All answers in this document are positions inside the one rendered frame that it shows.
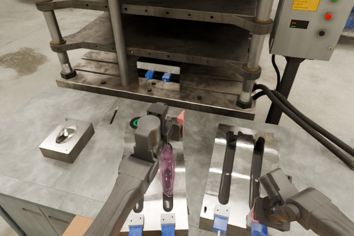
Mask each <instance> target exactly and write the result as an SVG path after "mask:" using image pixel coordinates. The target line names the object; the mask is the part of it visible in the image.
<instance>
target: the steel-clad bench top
mask: <svg viewBox="0 0 354 236"><path fill-rule="evenodd" d="M150 105H151V103H149V102H142V101H137V100H130V99H125V98H121V97H115V96H109V95H103V94H97V93H91V92H86V91H79V90H74V89H70V88H64V87H58V86H52V85H45V86H44V87H43V88H42V89H41V90H40V91H38V92H37V93H36V94H35V95H34V96H32V97H31V98H30V99H29V100H28V101H27V102H26V103H24V104H23V105H22V106H21V107H20V108H19V109H17V110H16V111H15V112H14V113H13V114H12V115H10V116H9V117H8V118H7V119H6V120H5V121H3V122H2V123H1V124H0V193H2V194H6V195H10V196H13V197H16V198H19V199H23V200H26V201H30V202H34V203H37V204H41V205H44V206H47V207H50V208H54V209H58V210H61V211H65V212H68V213H72V214H75V215H79V216H82V217H85V218H89V219H92V220H94V219H95V218H96V216H97V215H98V213H99V212H100V210H101V208H102V207H103V205H104V203H105V202H106V201H107V199H108V197H109V196H110V194H111V192H112V190H113V187H114V185H115V181H116V178H117V177H118V167H119V164H120V162H121V159H122V155H123V151H124V145H125V142H124V132H125V126H126V120H127V119H131V118H135V117H143V116H145V115H147V109H148V108H149V107H150ZM117 106H118V107H119V108H118V109H117V112H116V115H115V117H114V119H113V122H112V124H110V122H111V119H112V117H113V115H114V112H115V110H116V108H117ZM183 110H185V114H184V131H183V153H184V158H186V159H188V161H185V162H184V164H185V181H186V198H187V200H188V205H189V214H188V225H189V233H188V236H217V233H214V232H210V231H207V230H203V229H199V221H200V214H201V209H202V203H203V199H204V194H205V188H206V185H207V180H208V175H209V170H210V164H211V159H212V153H213V148H214V142H215V137H216V133H217V131H218V126H219V123H221V124H226V125H232V126H238V127H243V128H247V129H253V130H259V131H265V132H270V133H274V142H278V143H279V148H280V157H279V168H281V169H282V170H283V172H284V174H286V175H289V176H292V184H294V185H295V187H296V188H297V190H298V191H299V192H300V191H302V190H304V189H306V188H308V187H313V188H315V189H317V190H318V191H320V192H321V193H323V194H324V195H325V196H327V197H328V198H330V199H331V202H332V203H333V204H335V205H336V206H337V207H338V208H339V210H340V211H342V212H343V213H344V214H345V215H346V216H347V217H348V218H349V219H350V220H352V221H353V222H354V170H353V169H351V168H350V167H349V166H347V165H346V164H345V163H344V162H342V161H341V160H340V159H339V158H338V157H337V156H335V155H334V154H333V153H332V152H330V151H329V150H328V149H327V148H326V147H324V146H323V145H322V144H321V143H320V142H318V141H317V140H316V139H315V138H314V137H312V136H311V135H310V134H309V133H308V132H306V131H305V130H302V129H296V128H292V127H286V126H281V125H275V124H269V123H263V122H257V121H251V120H245V119H239V118H235V117H229V116H223V115H217V114H212V113H206V112H200V111H194V110H188V109H182V108H178V107H172V106H169V110H168V115H167V116H170V117H178V116H179V115H180V114H181V112H182V111H183ZM65 118H70V119H75V120H80V121H85V122H91V123H92V124H93V127H94V131H95V133H94V135H93V136H92V137H91V139H90V140H89V142H88V143H87V145H86V146H85V147H84V149H83V150H82V152H81V153H80V154H79V155H78V157H77V158H76V160H75V161H74V162H73V164H72V163H67V162H63V161H59V160H55V159H50V158H46V157H44V156H43V154H42V153H41V151H40V149H39V146H40V145H41V144H42V143H43V142H44V141H45V139H46V138H47V137H48V136H49V135H50V134H51V133H52V132H53V131H54V130H55V128H56V127H57V126H58V125H59V124H60V123H61V122H62V121H63V120H64V119H65ZM281 236H319V235H317V234H315V233H314V232H313V231H312V230H311V229H309V230H308V231H307V230H306V229H305V228H303V227H302V226H301V225H300V224H299V223H298V222H297V221H293V222H291V224H290V231H285V232H281Z"/></svg>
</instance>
